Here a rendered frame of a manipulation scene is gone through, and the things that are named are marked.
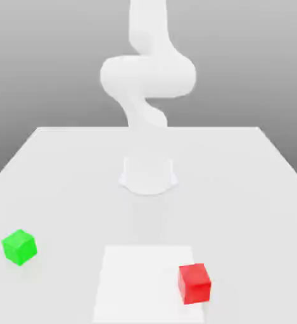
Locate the small red cube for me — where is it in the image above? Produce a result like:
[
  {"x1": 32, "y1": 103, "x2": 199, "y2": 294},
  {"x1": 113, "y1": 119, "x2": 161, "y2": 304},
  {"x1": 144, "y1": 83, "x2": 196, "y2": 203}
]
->
[{"x1": 177, "y1": 263, "x2": 212, "y2": 306}]

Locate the small green cube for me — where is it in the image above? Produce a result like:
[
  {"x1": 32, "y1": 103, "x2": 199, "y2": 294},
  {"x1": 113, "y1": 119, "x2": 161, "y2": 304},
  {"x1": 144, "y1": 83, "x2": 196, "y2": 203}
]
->
[{"x1": 1, "y1": 228, "x2": 38, "y2": 267}]

